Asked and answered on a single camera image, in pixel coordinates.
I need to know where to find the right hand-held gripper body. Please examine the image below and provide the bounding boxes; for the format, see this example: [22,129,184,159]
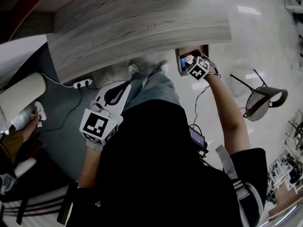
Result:
[187,52,217,81]

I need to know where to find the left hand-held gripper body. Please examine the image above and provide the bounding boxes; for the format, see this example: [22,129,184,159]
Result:
[79,80,132,147]

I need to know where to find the small blue item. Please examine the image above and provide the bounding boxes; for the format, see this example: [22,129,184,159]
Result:
[180,54,194,70]

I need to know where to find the wooden desk drawer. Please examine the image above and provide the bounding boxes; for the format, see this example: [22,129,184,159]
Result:
[175,44,210,78]

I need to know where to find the person's left forearm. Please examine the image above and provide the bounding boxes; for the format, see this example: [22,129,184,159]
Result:
[77,145,105,189]

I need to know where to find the person's right forearm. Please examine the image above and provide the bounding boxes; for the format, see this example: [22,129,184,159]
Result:
[204,73,251,156]

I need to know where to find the grey wooden desk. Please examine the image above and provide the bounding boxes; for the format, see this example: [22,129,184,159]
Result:
[9,0,232,84]

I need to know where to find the white power strip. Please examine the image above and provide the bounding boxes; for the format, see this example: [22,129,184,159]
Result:
[73,78,93,89]

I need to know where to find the person's blue jeans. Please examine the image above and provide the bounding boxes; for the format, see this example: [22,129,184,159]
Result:
[124,62,183,111]

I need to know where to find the black waist device with screen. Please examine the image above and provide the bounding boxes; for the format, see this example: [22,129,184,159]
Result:
[188,124,209,156]

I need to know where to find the dark woven chair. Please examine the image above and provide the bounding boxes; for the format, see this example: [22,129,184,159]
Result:
[230,69,289,122]

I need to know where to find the person's black shirt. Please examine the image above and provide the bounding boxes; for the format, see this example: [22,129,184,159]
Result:
[56,99,268,227]

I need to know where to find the white cylindrical bin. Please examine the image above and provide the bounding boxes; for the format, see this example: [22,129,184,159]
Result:
[0,71,47,132]

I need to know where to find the dark wooden chair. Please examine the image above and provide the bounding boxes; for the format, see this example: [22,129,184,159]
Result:
[0,178,79,225]

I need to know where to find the white cluttered shelf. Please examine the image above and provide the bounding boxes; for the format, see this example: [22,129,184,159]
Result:
[267,149,303,205]

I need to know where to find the black power cable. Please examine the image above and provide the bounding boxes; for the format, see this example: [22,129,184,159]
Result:
[37,82,101,133]

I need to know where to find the thin gripper cable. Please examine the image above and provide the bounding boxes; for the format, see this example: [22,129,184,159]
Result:
[193,85,211,128]

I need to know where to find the white power cable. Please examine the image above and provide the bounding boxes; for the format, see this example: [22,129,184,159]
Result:
[41,73,75,88]

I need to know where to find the grey backpack strap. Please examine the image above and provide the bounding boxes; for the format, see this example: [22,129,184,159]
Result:
[214,144,264,223]

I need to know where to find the metal frame chair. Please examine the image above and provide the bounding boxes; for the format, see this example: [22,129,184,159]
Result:
[284,109,303,151]

